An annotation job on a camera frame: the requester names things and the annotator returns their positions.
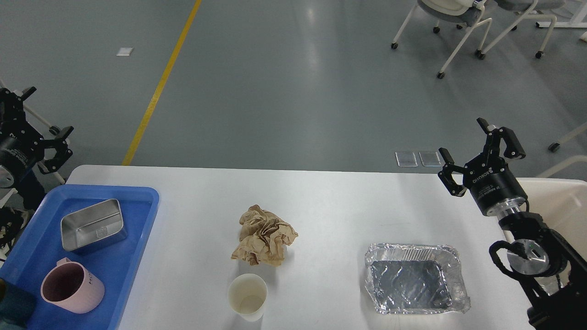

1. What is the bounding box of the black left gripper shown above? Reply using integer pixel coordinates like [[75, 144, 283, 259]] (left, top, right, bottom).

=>
[[0, 87, 74, 188]]

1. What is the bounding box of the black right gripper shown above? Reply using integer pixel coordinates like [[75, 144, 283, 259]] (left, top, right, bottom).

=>
[[437, 117, 528, 216]]

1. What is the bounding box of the stainless steel square tray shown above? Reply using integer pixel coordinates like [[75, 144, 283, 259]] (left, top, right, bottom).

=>
[[60, 199, 128, 255]]

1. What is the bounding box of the aluminium foil container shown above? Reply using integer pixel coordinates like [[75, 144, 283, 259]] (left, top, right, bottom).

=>
[[365, 243, 471, 315]]

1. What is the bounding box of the pink plastic mug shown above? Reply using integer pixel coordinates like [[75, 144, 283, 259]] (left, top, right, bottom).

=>
[[40, 258, 105, 314]]

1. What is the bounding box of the white paper cup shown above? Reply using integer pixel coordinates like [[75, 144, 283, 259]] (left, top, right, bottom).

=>
[[227, 273, 268, 322]]

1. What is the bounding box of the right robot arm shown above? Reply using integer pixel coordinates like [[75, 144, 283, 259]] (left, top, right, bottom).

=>
[[438, 118, 587, 330]]

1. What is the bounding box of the floor outlet plate right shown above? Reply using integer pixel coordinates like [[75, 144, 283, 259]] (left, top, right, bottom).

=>
[[418, 151, 442, 167]]

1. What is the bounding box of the floor outlet plate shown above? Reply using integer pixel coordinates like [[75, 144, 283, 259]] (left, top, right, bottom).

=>
[[395, 152, 419, 167], [418, 151, 442, 167]]

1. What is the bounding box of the white chair leg with caster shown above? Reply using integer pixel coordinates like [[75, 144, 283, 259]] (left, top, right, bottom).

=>
[[547, 122, 587, 153]]

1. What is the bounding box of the floor outlet plate left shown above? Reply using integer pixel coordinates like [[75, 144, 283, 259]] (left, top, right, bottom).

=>
[[395, 152, 419, 167]]

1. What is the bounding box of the beige plastic bin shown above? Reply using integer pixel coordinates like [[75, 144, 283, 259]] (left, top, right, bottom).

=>
[[504, 177, 587, 294]]

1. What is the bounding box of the blue plastic tray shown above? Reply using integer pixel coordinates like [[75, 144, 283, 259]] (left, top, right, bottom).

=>
[[1, 184, 160, 330]]

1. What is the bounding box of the white grey chair left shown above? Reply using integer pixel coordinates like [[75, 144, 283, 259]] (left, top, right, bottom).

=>
[[390, 0, 492, 79]]

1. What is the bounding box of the white grey chair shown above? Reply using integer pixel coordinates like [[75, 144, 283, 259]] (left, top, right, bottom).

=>
[[475, 0, 566, 60], [390, 0, 492, 79]]

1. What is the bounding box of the white grey chair right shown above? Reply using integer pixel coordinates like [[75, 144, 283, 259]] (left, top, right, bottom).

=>
[[475, 0, 566, 60]]

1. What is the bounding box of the white desk base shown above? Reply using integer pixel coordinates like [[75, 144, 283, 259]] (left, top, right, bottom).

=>
[[540, 0, 587, 29]]

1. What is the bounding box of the dark teal object corner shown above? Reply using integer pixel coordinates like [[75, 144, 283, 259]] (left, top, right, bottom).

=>
[[0, 279, 36, 330]]

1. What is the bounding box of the crumpled brown paper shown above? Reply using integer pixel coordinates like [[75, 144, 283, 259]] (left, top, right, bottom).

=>
[[231, 204, 299, 267]]

